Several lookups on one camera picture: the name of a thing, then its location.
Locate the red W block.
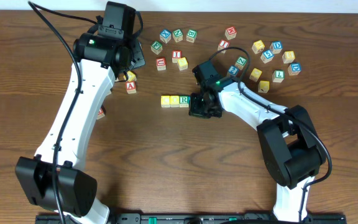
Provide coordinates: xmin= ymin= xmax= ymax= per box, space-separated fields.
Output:
xmin=225 ymin=26 xmax=237 ymax=40

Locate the red I block left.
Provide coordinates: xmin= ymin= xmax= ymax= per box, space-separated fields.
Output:
xmin=172 ymin=50 xmax=181 ymax=63

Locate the red i block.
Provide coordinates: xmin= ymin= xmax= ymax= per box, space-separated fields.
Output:
xmin=172 ymin=50 xmax=181 ymax=63
xmin=218 ymin=40 xmax=229 ymax=54

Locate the blue X block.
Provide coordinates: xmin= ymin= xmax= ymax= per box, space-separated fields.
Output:
xmin=160 ymin=29 xmax=172 ymax=44

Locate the red I block right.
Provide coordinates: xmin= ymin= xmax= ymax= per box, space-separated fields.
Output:
xmin=218 ymin=40 xmax=229 ymax=54

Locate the blue 5 block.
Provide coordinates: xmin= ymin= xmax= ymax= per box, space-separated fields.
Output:
xmin=260 ymin=50 xmax=274 ymax=63

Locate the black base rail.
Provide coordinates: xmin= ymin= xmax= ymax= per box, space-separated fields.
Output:
xmin=35 ymin=212 xmax=347 ymax=224

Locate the green F block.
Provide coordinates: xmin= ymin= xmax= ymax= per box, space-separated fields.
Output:
xmin=150 ymin=41 xmax=163 ymax=55

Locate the green Z block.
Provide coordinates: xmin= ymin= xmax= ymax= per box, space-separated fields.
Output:
xmin=234 ymin=56 xmax=247 ymax=70

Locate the green B block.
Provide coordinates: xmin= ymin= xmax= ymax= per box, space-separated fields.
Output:
xmin=186 ymin=29 xmax=198 ymax=43

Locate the yellow C block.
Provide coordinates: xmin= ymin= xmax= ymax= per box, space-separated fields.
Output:
xmin=160 ymin=95 xmax=170 ymax=108

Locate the yellow Q block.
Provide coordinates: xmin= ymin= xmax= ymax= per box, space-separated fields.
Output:
xmin=249 ymin=68 xmax=262 ymax=82

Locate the red U block lower left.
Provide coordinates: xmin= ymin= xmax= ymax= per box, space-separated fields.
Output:
xmin=97 ymin=106 xmax=105 ymax=119

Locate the green L block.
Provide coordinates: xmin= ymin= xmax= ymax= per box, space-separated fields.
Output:
xmin=272 ymin=70 xmax=285 ymax=83

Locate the red u block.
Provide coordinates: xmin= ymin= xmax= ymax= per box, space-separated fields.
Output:
xmin=97 ymin=106 xmax=105 ymax=119
xmin=156 ymin=57 xmax=167 ymax=71

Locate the yellow block near A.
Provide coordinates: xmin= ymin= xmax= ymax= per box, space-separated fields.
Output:
xmin=125 ymin=71 xmax=137 ymax=82

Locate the blue d block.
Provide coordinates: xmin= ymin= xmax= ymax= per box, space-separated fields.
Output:
xmin=288 ymin=63 xmax=301 ymax=76
xmin=270 ymin=41 xmax=283 ymax=54

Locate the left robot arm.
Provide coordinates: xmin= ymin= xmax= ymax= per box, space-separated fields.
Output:
xmin=15 ymin=1 xmax=145 ymax=223

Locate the blue D block lower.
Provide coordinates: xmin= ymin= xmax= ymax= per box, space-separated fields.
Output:
xmin=288 ymin=63 xmax=301 ymax=76

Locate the green N block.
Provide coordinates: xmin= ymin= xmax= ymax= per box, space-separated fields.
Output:
xmin=172 ymin=29 xmax=183 ymax=42

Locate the blue 2 block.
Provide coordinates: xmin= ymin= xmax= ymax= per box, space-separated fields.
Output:
xmin=227 ymin=65 xmax=239 ymax=77

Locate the blue D block upper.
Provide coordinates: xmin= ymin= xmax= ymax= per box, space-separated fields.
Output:
xmin=270 ymin=41 xmax=283 ymax=54

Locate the yellow 8 block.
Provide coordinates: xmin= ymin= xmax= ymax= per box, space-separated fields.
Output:
xmin=282 ymin=51 xmax=296 ymax=64

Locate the yellow M block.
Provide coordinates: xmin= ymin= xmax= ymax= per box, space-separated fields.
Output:
xmin=252 ymin=40 xmax=265 ymax=54

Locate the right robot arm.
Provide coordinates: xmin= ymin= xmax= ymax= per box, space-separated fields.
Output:
xmin=189 ymin=61 xmax=332 ymax=222

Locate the yellow O block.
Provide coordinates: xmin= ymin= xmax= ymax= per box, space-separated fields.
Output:
xmin=170 ymin=95 xmax=180 ymax=108

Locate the red U block centre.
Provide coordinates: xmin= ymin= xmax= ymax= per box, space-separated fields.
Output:
xmin=156 ymin=57 xmax=167 ymax=71

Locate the red A block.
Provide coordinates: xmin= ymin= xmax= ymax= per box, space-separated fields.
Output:
xmin=126 ymin=81 xmax=137 ymax=94

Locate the yellow S block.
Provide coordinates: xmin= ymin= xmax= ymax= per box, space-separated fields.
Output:
xmin=177 ymin=57 xmax=188 ymax=71

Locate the yellow K block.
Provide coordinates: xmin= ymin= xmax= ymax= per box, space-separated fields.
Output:
xmin=258 ymin=80 xmax=270 ymax=93

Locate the green R block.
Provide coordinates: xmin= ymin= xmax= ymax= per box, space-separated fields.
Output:
xmin=179 ymin=95 xmax=190 ymax=108

